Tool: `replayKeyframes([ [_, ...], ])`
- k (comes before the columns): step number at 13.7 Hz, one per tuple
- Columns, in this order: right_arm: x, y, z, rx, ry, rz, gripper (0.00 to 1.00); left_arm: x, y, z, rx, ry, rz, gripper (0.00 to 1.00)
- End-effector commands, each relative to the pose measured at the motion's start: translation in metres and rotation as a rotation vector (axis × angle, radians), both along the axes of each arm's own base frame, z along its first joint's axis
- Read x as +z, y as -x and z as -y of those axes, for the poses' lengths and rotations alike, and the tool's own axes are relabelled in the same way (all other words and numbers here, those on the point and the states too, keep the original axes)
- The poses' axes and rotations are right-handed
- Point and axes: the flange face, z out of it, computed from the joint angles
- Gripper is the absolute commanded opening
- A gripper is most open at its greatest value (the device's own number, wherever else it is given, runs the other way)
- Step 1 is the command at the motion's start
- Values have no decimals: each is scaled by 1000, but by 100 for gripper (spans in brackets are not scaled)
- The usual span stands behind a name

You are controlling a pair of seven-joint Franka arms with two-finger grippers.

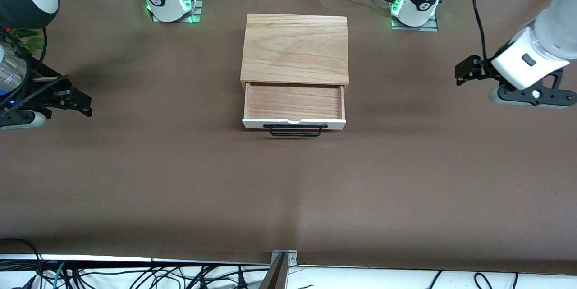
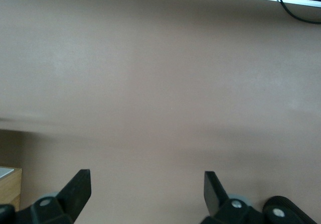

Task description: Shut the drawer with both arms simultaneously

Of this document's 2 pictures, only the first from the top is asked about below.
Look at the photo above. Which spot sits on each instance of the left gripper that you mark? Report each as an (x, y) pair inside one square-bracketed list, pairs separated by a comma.
[(480, 67)]

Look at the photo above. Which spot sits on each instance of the wooden drawer with white front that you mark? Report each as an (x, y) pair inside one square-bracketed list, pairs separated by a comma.
[(293, 102)]

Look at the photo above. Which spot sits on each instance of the light wooden drawer cabinet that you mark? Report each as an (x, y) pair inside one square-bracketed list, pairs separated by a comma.
[(295, 48)]

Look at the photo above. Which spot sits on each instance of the brown table cover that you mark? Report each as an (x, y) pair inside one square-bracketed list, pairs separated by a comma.
[(288, 181)]

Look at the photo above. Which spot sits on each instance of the brown slanted beam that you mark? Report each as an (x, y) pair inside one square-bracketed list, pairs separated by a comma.
[(275, 277)]

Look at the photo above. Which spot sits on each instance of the metal corner bracket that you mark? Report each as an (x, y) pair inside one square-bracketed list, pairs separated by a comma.
[(292, 259)]

